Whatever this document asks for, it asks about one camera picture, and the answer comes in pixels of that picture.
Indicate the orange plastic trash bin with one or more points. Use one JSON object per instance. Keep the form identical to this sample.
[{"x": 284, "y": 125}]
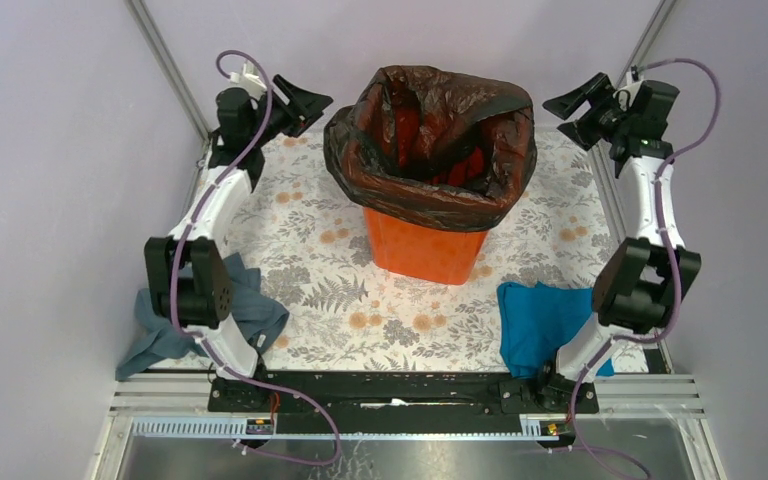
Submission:
[{"x": 411, "y": 250}]

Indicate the slotted metal cable duct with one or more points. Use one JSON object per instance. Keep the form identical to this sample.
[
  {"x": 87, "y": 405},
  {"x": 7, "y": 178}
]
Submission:
[{"x": 517, "y": 427}]

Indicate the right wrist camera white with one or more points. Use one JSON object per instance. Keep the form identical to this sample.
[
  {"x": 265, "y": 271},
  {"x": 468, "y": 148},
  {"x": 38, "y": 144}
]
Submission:
[{"x": 625, "y": 94}]

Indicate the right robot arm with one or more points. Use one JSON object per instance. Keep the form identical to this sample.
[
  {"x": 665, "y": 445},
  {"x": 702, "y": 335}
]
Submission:
[{"x": 637, "y": 294}]

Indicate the black trash bag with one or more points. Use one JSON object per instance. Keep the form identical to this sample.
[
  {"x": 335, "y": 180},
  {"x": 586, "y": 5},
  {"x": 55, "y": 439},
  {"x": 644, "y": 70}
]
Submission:
[{"x": 438, "y": 149}]

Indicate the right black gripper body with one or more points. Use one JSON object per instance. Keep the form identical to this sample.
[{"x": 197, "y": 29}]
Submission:
[{"x": 606, "y": 117}]

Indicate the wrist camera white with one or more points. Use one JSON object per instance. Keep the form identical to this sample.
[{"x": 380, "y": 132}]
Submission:
[
  {"x": 249, "y": 79},
  {"x": 625, "y": 94}
]

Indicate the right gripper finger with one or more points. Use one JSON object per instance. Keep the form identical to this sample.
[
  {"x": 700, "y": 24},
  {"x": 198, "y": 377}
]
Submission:
[
  {"x": 593, "y": 92},
  {"x": 584, "y": 133}
]

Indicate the bright blue cloth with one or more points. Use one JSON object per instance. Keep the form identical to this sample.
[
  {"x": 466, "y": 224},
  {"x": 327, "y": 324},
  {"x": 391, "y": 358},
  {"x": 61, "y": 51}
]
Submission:
[{"x": 536, "y": 321}]

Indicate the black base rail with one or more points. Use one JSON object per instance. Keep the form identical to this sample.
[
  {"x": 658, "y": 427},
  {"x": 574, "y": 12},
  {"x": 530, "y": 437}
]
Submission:
[{"x": 438, "y": 398}]

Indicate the floral patterned mat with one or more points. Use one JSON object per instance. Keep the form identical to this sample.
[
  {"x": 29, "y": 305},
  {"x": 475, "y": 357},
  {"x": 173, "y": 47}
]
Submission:
[{"x": 310, "y": 244}]

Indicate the grey-blue cloth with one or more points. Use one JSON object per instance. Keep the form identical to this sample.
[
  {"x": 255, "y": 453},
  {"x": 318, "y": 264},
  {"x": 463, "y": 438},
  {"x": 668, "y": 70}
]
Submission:
[{"x": 260, "y": 319}]

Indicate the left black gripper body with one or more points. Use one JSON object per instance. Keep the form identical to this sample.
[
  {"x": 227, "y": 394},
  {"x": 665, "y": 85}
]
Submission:
[{"x": 284, "y": 119}]

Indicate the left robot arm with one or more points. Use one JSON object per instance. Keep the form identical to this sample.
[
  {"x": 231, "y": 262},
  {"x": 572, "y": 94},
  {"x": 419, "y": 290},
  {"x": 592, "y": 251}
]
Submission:
[{"x": 188, "y": 280}]

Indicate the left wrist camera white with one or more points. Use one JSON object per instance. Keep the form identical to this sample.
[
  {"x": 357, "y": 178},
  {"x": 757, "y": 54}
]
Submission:
[{"x": 249, "y": 79}]

